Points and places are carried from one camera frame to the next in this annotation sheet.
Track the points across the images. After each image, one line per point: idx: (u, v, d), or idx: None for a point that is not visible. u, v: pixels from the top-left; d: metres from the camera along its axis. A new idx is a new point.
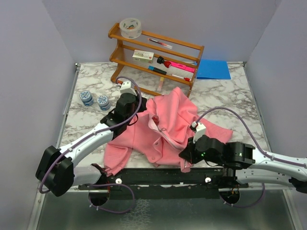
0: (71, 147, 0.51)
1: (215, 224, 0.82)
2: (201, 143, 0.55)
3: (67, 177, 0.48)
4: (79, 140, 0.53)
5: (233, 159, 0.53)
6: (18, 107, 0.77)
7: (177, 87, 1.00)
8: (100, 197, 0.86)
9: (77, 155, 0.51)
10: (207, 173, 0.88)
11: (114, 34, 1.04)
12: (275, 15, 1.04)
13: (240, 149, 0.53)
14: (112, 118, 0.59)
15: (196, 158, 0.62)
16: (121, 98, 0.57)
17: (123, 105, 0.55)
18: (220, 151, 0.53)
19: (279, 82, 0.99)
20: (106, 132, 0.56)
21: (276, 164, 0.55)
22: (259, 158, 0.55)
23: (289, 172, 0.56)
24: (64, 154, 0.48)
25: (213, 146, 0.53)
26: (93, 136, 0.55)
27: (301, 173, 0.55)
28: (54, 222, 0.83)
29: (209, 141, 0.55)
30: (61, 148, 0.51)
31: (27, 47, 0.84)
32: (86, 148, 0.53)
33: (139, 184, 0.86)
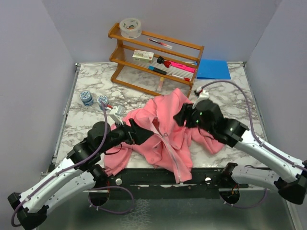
0: (28, 197, 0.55)
1: (215, 224, 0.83)
2: (203, 104, 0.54)
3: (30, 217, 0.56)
4: (38, 187, 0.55)
5: (224, 131, 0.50)
6: (19, 107, 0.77)
7: (177, 88, 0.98)
8: (100, 197, 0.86)
9: (36, 203, 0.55)
10: (207, 173, 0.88)
11: (114, 34, 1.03)
12: (275, 15, 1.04)
13: (235, 127, 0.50)
14: (82, 148, 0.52)
15: (191, 123, 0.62)
16: (93, 129, 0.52)
17: (94, 136, 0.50)
18: (214, 118, 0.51)
19: (278, 82, 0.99)
20: (68, 172, 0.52)
21: (265, 152, 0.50)
22: (249, 139, 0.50)
23: (273, 165, 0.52)
24: (20, 204, 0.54)
25: (211, 110, 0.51)
26: (55, 178, 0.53)
27: (285, 169, 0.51)
28: (53, 222, 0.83)
29: (211, 105, 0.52)
30: (25, 193, 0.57)
31: (26, 47, 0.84)
32: (42, 195, 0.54)
33: (139, 184, 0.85)
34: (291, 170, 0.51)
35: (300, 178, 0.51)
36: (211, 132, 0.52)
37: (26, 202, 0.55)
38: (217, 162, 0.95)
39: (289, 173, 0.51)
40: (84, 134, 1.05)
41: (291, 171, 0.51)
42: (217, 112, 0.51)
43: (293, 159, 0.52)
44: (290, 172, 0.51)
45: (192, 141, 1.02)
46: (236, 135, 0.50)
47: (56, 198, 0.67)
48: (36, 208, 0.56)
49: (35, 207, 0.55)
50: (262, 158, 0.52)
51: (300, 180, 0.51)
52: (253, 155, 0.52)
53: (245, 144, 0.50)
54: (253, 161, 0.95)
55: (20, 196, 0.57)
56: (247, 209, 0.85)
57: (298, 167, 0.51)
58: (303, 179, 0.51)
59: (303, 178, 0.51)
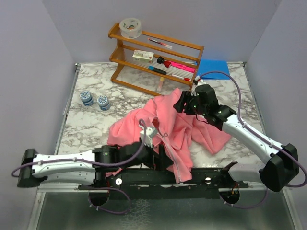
0: (41, 162, 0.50)
1: (215, 224, 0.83)
2: (201, 86, 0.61)
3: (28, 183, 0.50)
4: (57, 158, 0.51)
5: (214, 113, 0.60)
6: (19, 107, 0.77)
7: (175, 89, 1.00)
8: (100, 197, 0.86)
9: (42, 171, 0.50)
10: (207, 172, 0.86)
11: (114, 35, 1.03)
12: (275, 15, 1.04)
13: (226, 111, 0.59)
14: (108, 152, 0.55)
15: (189, 109, 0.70)
16: (130, 145, 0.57)
17: (128, 153, 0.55)
18: (208, 101, 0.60)
19: (278, 82, 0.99)
20: (85, 165, 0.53)
21: (244, 131, 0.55)
22: (233, 120, 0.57)
23: (253, 145, 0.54)
24: (31, 164, 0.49)
25: (206, 93, 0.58)
26: (72, 162, 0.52)
27: (261, 148, 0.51)
28: (53, 222, 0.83)
29: (208, 88, 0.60)
30: (39, 155, 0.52)
31: (27, 47, 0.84)
32: (54, 168, 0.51)
33: (139, 184, 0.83)
34: (267, 149, 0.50)
35: (273, 157, 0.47)
36: (204, 114, 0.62)
37: (37, 165, 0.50)
38: (217, 162, 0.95)
39: (265, 152, 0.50)
40: (84, 134, 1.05)
41: (267, 150, 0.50)
42: (212, 96, 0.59)
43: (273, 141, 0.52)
44: (265, 151, 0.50)
45: (192, 141, 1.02)
46: (224, 117, 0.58)
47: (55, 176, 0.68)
48: (37, 175, 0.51)
49: (39, 174, 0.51)
50: (243, 137, 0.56)
51: (273, 159, 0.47)
52: (238, 136, 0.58)
53: (228, 123, 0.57)
54: (253, 162, 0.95)
55: (36, 155, 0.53)
56: (247, 209, 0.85)
57: (274, 147, 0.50)
58: (276, 159, 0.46)
59: (277, 158, 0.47)
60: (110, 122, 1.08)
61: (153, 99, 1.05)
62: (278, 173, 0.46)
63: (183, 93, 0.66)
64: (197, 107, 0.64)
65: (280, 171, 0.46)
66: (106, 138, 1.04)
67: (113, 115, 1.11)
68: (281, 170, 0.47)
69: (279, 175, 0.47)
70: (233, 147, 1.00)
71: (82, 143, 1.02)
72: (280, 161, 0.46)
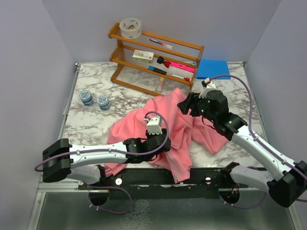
0: (80, 152, 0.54)
1: (215, 224, 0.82)
2: (213, 94, 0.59)
3: (59, 175, 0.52)
4: (92, 149, 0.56)
5: (224, 122, 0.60)
6: (18, 106, 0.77)
7: (175, 88, 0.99)
8: (100, 197, 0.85)
9: (79, 161, 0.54)
10: (207, 173, 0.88)
11: (114, 34, 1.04)
12: (275, 15, 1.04)
13: (236, 120, 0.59)
14: (137, 143, 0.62)
15: (195, 111, 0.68)
16: (159, 136, 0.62)
17: (158, 143, 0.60)
18: (218, 110, 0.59)
19: (278, 82, 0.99)
20: (119, 155, 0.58)
21: (256, 145, 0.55)
22: (245, 132, 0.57)
23: (264, 160, 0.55)
24: (69, 153, 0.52)
25: (218, 101, 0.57)
26: (107, 152, 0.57)
27: (273, 164, 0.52)
28: (53, 222, 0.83)
29: (221, 96, 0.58)
30: (73, 146, 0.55)
31: (26, 46, 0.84)
32: (91, 158, 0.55)
33: (140, 184, 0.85)
34: (280, 166, 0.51)
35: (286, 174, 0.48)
36: (213, 121, 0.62)
37: (74, 155, 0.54)
38: (217, 162, 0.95)
39: (277, 168, 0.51)
40: (84, 134, 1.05)
41: (279, 167, 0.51)
42: (224, 105, 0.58)
43: (285, 158, 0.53)
44: (277, 167, 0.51)
45: (192, 141, 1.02)
46: (233, 127, 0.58)
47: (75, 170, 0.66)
48: (74, 165, 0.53)
49: (75, 165, 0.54)
50: (254, 151, 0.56)
51: (285, 177, 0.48)
52: (249, 150, 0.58)
53: (240, 136, 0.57)
54: (252, 162, 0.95)
55: (71, 146, 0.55)
56: (247, 209, 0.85)
57: (286, 164, 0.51)
58: (288, 177, 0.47)
59: (290, 177, 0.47)
60: (110, 122, 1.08)
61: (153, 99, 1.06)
62: (290, 192, 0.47)
63: (190, 95, 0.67)
64: (204, 112, 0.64)
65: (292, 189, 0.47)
66: (106, 137, 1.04)
67: (114, 115, 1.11)
68: (293, 188, 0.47)
69: (291, 193, 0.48)
70: (233, 147, 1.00)
71: (82, 143, 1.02)
72: (292, 180, 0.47)
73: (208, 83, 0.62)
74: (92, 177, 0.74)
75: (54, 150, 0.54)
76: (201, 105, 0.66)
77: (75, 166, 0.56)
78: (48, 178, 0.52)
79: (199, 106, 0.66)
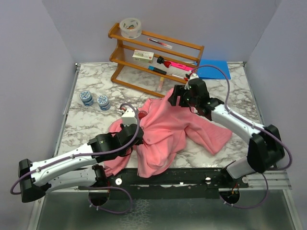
0: (39, 169, 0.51)
1: (215, 224, 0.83)
2: (193, 80, 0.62)
3: (33, 192, 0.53)
4: (51, 162, 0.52)
5: (204, 105, 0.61)
6: (19, 106, 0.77)
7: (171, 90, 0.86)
8: (100, 197, 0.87)
9: (43, 177, 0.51)
10: (206, 172, 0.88)
11: (114, 34, 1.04)
12: (275, 14, 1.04)
13: (214, 103, 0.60)
14: (104, 140, 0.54)
15: (183, 101, 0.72)
16: (129, 127, 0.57)
17: (129, 133, 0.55)
18: (199, 95, 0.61)
19: (278, 82, 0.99)
20: (84, 158, 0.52)
21: (229, 117, 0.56)
22: (219, 109, 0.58)
23: (238, 129, 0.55)
24: (29, 173, 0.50)
25: (196, 86, 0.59)
26: (70, 159, 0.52)
27: (244, 130, 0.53)
28: (53, 222, 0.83)
29: (200, 81, 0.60)
30: (33, 164, 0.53)
31: (26, 47, 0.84)
32: (54, 171, 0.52)
33: (139, 184, 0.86)
34: (250, 131, 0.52)
35: (255, 136, 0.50)
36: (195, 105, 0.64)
37: (35, 173, 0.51)
38: (217, 162, 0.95)
39: (248, 134, 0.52)
40: (84, 134, 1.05)
41: (249, 131, 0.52)
42: (203, 89, 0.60)
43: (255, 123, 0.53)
44: (247, 132, 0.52)
45: (192, 142, 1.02)
46: (211, 106, 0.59)
47: (59, 181, 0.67)
48: (40, 182, 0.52)
49: (41, 181, 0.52)
50: (228, 123, 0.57)
51: (254, 138, 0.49)
52: (225, 124, 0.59)
53: (215, 112, 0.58)
54: None
55: (32, 164, 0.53)
56: (247, 209, 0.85)
57: (255, 128, 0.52)
58: (257, 137, 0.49)
59: (260, 136, 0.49)
60: (110, 122, 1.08)
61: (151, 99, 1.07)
62: (260, 151, 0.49)
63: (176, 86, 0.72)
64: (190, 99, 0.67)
65: (263, 148, 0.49)
66: None
67: (113, 115, 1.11)
68: (262, 148, 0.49)
69: (261, 153, 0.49)
70: (233, 147, 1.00)
71: (82, 143, 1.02)
72: (261, 140, 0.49)
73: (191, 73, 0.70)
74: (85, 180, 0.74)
75: (19, 172, 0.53)
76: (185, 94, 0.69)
77: (49, 179, 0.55)
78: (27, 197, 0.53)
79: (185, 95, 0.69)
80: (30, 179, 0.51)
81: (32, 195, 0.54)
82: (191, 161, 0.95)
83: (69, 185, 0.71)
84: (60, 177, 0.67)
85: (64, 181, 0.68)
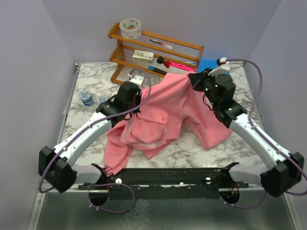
0: (65, 146, 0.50)
1: (215, 225, 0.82)
2: (223, 78, 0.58)
3: (67, 174, 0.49)
4: (73, 137, 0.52)
5: (224, 109, 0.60)
6: (19, 106, 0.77)
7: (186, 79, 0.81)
8: (100, 197, 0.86)
9: (73, 154, 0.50)
10: (207, 173, 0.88)
11: (114, 34, 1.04)
12: (275, 15, 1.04)
13: (235, 109, 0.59)
14: (110, 105, 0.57)
15: (199, 87, 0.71)
16: (125, 83, 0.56)
17: (127, 88, 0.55)
18: (223, 97, 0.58)
19: (278, 82, 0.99)
20: (101, 123, 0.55)
21: (253, 133, 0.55)
22: (242, 120, 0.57)
23: (259, 148, 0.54)
24: (58, 154, 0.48)
25: (226, 89, 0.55)
26: (89, 129, 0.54)
27: (268, 153, 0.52)
28: (53, 222, 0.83)
29: (230, 84, 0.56)
30: (56, 147, 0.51)
31: (26, 47, 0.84)
32: (81, 143, 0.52)
33: (139, 184, 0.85)
34: (274, 156, 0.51)
35: (279, 164, 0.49)
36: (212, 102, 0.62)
37: (64, 152, 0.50)
38: (217, 162, 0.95)
39: (271, 158, 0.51)
40: None
41: (273, 156, 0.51)
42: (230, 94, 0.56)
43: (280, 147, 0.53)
44: (271, 156, 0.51)
45: (192, 142, 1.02)
46: (232, 114, 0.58)
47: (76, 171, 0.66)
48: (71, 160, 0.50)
49: (73, 158, 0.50)
50: (249, 138, 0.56)
51: (278, 166, 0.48)
52: (246, 138, 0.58)
53: (237, 123, 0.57)
54: (252, 162, 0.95)
55: (54, 149, 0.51)
56: (247, 209, 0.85)
57: (280, 154, 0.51)
58: (281, 166, 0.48)
59: (283, 166, 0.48)
60: None
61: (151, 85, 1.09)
62: (281, 179, 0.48)
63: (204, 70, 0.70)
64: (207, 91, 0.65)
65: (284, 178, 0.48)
66: (106, 137, 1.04)
67: None
68: (284, 177, 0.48)
69: (282, 180, 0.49)
70: (233, 147, 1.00)
71: None
72: (285, 169, 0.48)
73: (223, 64, 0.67)
74: (93, 172, 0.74)
75: (44, 164, 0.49)
76: (207, 82, 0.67)
77: (77, 159, 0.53)
78: (62, 183, 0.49)
79: (206, 84, 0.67)
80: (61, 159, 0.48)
81: (67, 180, 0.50)
82: (191, 161, 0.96)
83: (84, 178, 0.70)
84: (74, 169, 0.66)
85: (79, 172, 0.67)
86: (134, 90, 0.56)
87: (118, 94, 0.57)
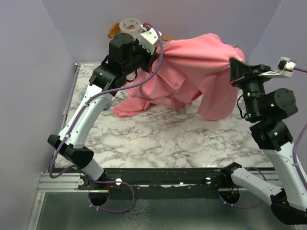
0: (68, 133, 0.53)
1: (215, 225, 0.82)
2: (282, 97, 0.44)
3: (79, 155, 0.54)
4: (73, 122, 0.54)
5: (267, 130, 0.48)
6: (19, 106, 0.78)
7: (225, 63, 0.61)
8: (100, 197, 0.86)
9: (77, 137, 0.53)
10: (207, 173, 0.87)
11: (114, 34, 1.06)
12: (275, 15, 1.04)
13: (281, 132, 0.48)
14: (103, 71, 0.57)
15: (240, 86, 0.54)
16: (115, 40, 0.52)
17: (118, 47, 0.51)
18: (274, 118, 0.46)
19: None
20: (98, 99, 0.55)
21: (292, 171, 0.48)
22: (286, 152, 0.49)
23: (291, 187, 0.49)
24: (63, 142, 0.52)
25: (285, 114, 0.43)
26: (86, 109, 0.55)
27: (302, 197, 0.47)
28: (53, 222, 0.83)
29: (291, 109, 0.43)
30: (61, 134, 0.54)
31: (27, 47, 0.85)
32: (82, 126, 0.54)
33: (139, 184, 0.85)
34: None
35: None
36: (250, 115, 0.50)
37: (68, 139, 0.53)
38: (217, 162, 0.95)
39: (302, 202, 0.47)
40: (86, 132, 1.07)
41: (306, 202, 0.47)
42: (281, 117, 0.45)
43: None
44: (303, 202, 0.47)
45: (191, 141, 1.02)
46: (277, 143, 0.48)
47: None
48: (78, 144, 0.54)
49: (79, 141, 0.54)
50: (285, 173, 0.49)
51: None
52: (279, 169, 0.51)
53: (279, 155, 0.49)
54: (252, 161, 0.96)
55: (60, 136, 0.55)
56: (247, 209, 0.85)
57: None
58: None
59: None
60: (110, 122, 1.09)
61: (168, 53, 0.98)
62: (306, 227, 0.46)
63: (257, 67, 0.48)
64: (251, 97, 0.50)
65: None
66: (106, 137, 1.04)
67: (114, 115, 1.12)
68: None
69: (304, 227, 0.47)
70: (233, 147, 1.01)
71: None
72: None
73: (287, 71, 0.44)
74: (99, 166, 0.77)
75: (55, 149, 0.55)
76: (253, 85, 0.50)
77: (86, 139, 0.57)
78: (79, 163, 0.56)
79: (250, 87, 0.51)
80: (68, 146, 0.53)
81: (84, 158, 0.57)
82: (191, 161, 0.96)
83: (91, 167, 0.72)
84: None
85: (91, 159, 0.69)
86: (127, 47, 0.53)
87: (111, 53, 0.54)
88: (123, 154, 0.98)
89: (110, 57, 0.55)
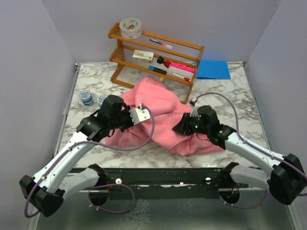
0: (44, 176, 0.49)
1: (215, 224, 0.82)
2: (203, 107, 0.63)
3: (49, 202, 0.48)
4: (53, 164, 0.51)
5: (216, 133, 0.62)
6: (19, 106, 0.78)
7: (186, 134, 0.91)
8: (100, 197, 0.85)
9: (53, 181, 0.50)
10: (207, 173, 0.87)
11: (114, 34, 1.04)
12: (275, 14, 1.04)
13: (226, 131, 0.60)
14: (91, 121, 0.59)
15: (189, 130, 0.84)
16: (110, 98, 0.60)
17: (111, 103, 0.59)
18: (210, 123, 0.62)
19: (279, 82, 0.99)
20: (82, 145, 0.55)
21: (245, 146, 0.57)
22: (234, 138, 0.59)
23: (255, 159, 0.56)
24: (37, 184, 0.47)
25: (207, 115, 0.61)
26: (69, 152, 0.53)
27: (264, 161, 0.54)
28: (53, 222, 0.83)
29: (209, 109, 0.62)
30: (35, 176, 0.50)
31: (27, 46, 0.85)
32: (61, 170, 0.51)
33: (139, 184, 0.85)
34: (270, 162, 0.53)
35: (277, 168, 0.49)
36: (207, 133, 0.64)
37: (42, 181, 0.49)
38: (217, 162, 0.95)
39: (268, 165, 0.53)
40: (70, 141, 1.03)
41: (269, 162, 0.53)
42: (213, 118, 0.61)
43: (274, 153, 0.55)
44: (268, 163, 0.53)
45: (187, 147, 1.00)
46: (224, 136, 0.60)
47: (69, 185, 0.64)
48: (51, 189, 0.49)
49: (53, 186, 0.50)
50: (244, 152, 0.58)
51: (277, 170, 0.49)
52: (241, 153, 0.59)
53: (230, 142, 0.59)
54: None
55: (34, 178, 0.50)
56: (247, 209, 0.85)
57: (275, 158, 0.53)
58: (279, 170, 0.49)
59: (281, 169, 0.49)
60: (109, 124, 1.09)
61: (155, 92, 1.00)
62: (284, 184, 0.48)
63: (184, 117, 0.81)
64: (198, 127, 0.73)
65: (286, 181, 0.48)
66: None
67: None
68: (286, 181, 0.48)
69: (286, 184, 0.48)
70: None
71: None
72: (284, 172, 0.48)
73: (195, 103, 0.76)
74: (87, 179, 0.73)
75: (27, 192, 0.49)
76: (193, 122, 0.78)
77: (60, 184, 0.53)
78: (47, 211, 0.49)
79: (194, 123, 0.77)
80: (41, 189, 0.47)
81: (53, 206, 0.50)
82: (191, 162, 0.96)
83: (79, 187, 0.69)
84: (67, 182, 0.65)
85: (73, 185, 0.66)
86: (118, 105, 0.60)
87: (102, 108, 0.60)
88: (123, 154, 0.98)
89: (100, 110, 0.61)
